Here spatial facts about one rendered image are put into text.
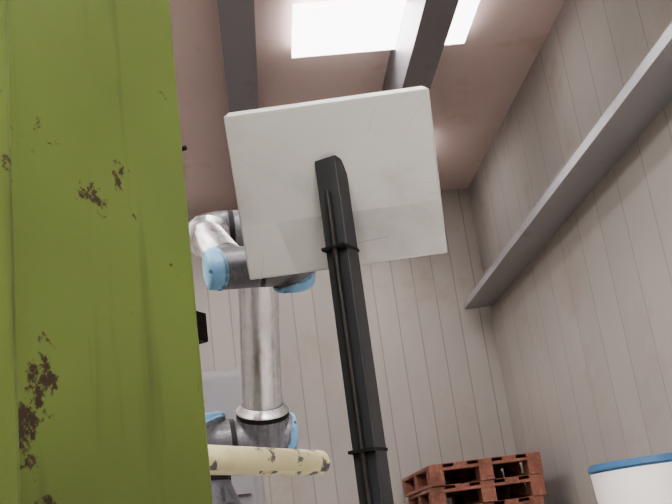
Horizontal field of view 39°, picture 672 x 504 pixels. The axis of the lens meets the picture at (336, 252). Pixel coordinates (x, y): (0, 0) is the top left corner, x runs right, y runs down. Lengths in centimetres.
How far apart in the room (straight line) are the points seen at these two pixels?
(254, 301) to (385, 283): 671
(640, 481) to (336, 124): 341
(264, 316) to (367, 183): 106
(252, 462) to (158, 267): 38
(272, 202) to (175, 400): 44
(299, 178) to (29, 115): 53
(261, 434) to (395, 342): 650
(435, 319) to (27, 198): 818
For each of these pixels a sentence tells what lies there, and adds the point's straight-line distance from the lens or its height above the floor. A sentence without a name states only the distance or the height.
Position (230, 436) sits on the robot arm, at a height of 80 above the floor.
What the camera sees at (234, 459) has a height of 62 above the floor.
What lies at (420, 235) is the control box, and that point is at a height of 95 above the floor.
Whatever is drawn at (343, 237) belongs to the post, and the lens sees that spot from 150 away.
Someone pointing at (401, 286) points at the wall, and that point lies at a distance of 925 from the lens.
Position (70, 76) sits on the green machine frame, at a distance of 130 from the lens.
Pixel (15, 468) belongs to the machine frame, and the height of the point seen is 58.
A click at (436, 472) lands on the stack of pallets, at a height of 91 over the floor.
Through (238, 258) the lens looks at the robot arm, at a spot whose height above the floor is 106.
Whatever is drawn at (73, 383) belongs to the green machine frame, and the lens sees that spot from 114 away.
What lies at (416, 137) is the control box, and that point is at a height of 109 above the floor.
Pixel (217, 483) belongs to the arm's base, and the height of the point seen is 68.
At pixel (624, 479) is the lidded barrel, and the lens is 475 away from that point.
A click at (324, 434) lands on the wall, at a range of 891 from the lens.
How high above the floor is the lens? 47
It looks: 17 degrees up
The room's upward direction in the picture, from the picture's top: 8 degrees counter-clockwise
